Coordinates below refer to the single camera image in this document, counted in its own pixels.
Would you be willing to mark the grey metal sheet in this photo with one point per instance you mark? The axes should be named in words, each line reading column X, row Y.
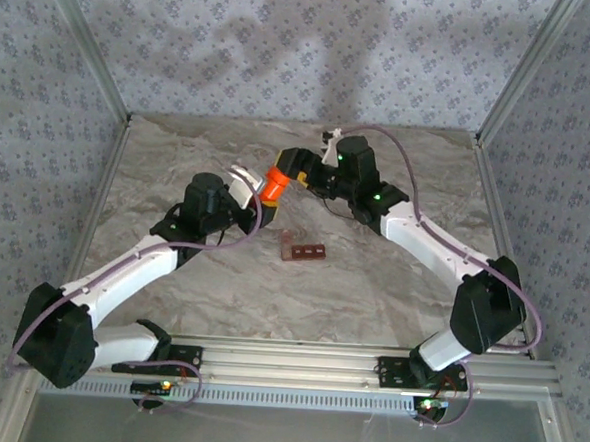
column 287, row 436

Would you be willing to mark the brown brick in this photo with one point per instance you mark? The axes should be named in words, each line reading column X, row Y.
column 309, row 252

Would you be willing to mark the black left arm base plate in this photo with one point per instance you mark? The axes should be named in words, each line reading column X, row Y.
column 186, row 357

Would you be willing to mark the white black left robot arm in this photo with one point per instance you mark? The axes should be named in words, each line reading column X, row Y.
column 126, row 278

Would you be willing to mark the aluminium frame post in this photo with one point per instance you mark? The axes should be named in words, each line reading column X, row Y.
column 93, row 43
column 524, row 70

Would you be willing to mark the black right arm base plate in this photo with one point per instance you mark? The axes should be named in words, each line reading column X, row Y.
column 391, row 372

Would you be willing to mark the aluminium side rail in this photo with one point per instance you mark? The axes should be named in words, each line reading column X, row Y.
column 100, row 194
column 496, row 218

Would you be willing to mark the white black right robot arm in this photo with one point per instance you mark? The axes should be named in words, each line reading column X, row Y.
column 424, row 244

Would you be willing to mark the aluminium mounting rail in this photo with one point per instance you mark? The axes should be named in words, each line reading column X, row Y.
column 291, row 363

